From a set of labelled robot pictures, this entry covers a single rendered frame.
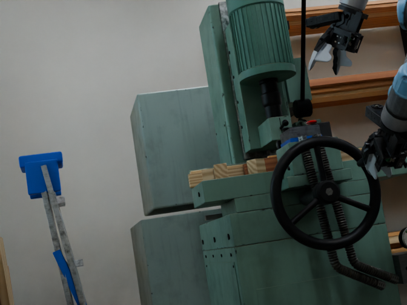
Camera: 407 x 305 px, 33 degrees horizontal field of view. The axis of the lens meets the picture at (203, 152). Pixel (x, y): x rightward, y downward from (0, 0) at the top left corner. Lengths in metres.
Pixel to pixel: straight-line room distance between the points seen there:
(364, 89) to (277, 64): 2.34
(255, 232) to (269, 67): 0.50
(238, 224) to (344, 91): 2.54
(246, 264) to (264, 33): 0.69
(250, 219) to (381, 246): 0.38
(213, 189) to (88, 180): 2.54
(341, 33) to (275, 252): 0.64
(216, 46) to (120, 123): 2.17
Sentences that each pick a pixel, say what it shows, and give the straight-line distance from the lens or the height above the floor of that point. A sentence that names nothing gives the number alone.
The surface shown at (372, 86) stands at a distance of 4.39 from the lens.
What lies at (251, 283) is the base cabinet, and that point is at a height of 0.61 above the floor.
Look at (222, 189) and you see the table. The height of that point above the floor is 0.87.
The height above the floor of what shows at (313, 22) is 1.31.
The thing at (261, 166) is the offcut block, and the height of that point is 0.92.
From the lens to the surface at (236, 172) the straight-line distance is 2.07.
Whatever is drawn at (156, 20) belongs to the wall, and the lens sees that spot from 4.65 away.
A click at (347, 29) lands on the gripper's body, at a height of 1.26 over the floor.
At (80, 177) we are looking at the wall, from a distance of 4.39.
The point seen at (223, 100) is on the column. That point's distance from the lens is 2.31.
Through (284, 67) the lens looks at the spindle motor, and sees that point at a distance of 2.10.
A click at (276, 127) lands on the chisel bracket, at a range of 2.08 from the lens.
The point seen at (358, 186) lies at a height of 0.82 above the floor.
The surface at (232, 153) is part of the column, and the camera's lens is 2.28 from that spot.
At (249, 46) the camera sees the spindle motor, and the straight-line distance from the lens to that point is 2.11.
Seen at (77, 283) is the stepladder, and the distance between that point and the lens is 2.61.
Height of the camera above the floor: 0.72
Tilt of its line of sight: 8 degrees up
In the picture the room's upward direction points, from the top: 9 degrees counter-clockwise
